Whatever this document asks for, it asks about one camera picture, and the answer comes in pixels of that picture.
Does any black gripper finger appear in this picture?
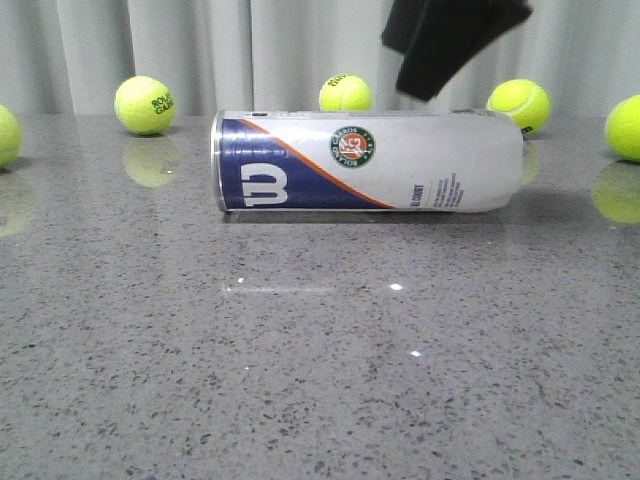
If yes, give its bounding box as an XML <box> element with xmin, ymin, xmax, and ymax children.
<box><xmin>381</xmin><ymin>0</ymin><xmax>533</xmax><ymax>101</ymax></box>

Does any white blue tennis ball can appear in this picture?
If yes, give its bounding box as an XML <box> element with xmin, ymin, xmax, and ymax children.
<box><xmin>211</xmin><ymin>110</ymin><xmax>524</xmax><ymax>213</ymax></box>

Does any centre yellow tennis ball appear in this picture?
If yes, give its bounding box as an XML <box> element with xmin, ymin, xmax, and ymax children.
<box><xmin>319</xmin><ymin>74</ymin><xmax>372</xmax><ymax>111</ymax></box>

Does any Wilson printed tennis ball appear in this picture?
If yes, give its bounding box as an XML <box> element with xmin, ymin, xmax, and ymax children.
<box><xmin>486</xmin><ymin>79</ymin><xmax>551</xmax><ymax>134</ymax></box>

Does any far right tennis ball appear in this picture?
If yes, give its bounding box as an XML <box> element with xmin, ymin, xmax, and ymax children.
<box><xmin>604</xmin><ymin>95</ymin><xmax>640</xmax><ymax>162</ymax></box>

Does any Roland Garros printed tennis ball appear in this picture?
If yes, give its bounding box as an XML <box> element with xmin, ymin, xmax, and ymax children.
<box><xmin>114</xmin><ymin>75</ymin><xmax>176</xmax><ymax>135</ymax></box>

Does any far left tennis ball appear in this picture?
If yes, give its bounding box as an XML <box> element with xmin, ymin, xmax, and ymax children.
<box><xmin>0</xmin><ymin>105</ymin><xmax>22</xmax><ymax>168</ymax></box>

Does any grey pleated curtain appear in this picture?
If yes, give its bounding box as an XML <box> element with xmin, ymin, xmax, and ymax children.
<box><xmin>1</xmin><ymin>1</ymin><xmax>639</xmax><ymax>116</ymax></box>

